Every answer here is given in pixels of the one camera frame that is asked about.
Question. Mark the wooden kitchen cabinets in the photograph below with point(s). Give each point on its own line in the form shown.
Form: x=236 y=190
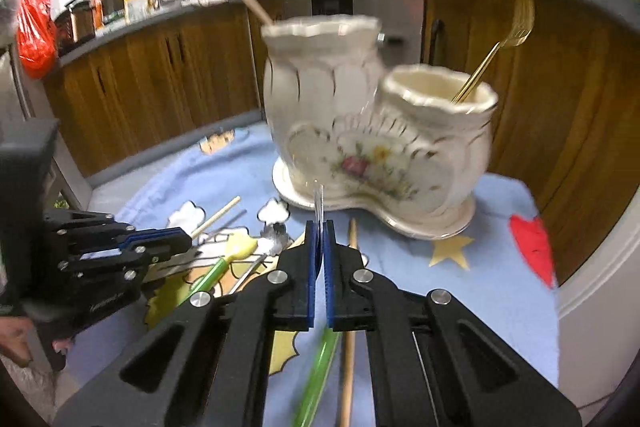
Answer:
x=165 y=77

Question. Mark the white floral ceramic utensil holder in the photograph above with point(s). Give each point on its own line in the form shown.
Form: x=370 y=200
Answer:
x=350 y=107

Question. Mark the yellow green plastic spoon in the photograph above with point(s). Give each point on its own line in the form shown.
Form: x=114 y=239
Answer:
x=240 y=247
x=315 y=382

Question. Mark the red plastic bag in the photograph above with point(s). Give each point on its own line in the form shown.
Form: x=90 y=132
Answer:
x=35 y=32

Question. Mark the blue cartoon print cloth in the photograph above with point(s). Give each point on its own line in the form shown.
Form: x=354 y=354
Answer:
x=500 y=307

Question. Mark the wooden chopstick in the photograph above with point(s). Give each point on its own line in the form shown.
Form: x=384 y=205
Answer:
x=255 y=7
x=346 y=382
x=220 y=214

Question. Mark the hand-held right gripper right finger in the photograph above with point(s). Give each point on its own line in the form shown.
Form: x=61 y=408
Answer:
x=332 y=287

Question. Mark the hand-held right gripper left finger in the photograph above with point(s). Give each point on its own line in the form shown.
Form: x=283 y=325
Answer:
x=312 y=277

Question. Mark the yellow packet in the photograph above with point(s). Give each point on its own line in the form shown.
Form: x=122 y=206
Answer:
x=135 y=4

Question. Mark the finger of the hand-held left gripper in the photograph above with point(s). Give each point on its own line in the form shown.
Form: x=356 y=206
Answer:
x=150 y=252
x=150 y=236

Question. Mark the person's left hand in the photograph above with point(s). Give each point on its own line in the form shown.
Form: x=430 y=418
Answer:
x=12 y=342

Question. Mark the silver metal utensil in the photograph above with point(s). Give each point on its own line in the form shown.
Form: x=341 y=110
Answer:
x=319 y=202

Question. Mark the silver metal spoon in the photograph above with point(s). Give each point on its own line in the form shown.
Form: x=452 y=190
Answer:
x=275 y=242

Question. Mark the dark lidded jar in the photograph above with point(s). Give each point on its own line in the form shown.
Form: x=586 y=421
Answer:
x=82 y=22

